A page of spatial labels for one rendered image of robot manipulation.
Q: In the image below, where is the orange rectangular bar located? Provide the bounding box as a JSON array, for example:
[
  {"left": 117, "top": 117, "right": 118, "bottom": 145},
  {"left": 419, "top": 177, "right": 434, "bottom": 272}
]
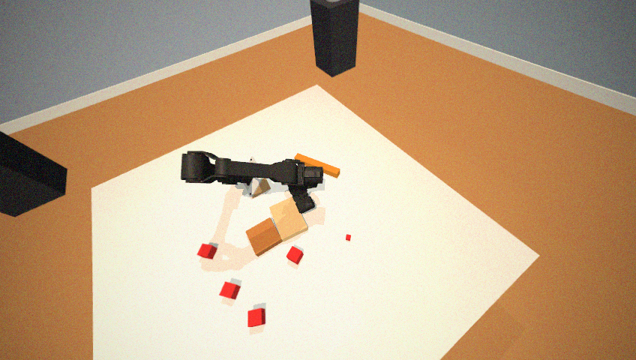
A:
[{"left": 294, "top": 153, "right": 341, "bottom": 178}]

